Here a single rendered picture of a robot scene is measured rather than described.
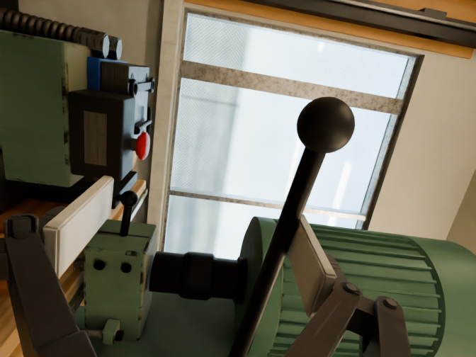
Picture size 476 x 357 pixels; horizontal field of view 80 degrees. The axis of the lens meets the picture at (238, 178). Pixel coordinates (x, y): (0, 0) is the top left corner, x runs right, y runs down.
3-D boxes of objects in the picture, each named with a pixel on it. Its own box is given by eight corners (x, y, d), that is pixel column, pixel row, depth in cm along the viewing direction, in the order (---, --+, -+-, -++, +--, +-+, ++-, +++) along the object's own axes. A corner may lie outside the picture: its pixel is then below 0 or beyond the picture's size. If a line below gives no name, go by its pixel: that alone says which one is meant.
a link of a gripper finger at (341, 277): (345, 313, 13) (404, 323, 14) (314, 250, 18) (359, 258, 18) (334, 337, 14) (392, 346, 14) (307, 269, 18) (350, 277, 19)
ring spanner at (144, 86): (151, 76, 38) (155, 77, 38) (150, 91, 39) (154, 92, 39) (128, 78, 29) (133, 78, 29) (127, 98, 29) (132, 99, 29)
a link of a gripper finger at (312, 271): (324, 274, 14) (338, 276, 15) (295, 212, 21) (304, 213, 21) (307, 319, 15) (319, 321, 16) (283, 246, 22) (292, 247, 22)
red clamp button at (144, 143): (142, 128, 32) (152, 129, 32) (141, 154, 33) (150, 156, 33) (134, 134, 29) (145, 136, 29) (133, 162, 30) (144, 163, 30)
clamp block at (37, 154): (49, 38, 36) (122, 52, 37) (54, 142, 41) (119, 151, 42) (-58, 18, 23) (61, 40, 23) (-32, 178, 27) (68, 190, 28)
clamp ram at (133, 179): (69, 118, 37) (139, 129, 38) (71, 172, 40) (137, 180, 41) (23, 132, 29) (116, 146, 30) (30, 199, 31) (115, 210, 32)
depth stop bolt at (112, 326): (44, 312, 35) (127, 319, 36) (45, 324, 36) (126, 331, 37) (34, 326, 33) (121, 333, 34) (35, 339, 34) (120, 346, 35)
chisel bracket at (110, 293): (93, 215, 38) (158, 223, 39) (94, 297, 43) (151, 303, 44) (65, 247, 31) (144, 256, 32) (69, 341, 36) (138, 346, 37)
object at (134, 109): (117, 59, 36) (162, 67, 37) (116, 143, 40) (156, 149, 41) (64, 54, 24) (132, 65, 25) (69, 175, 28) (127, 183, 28)
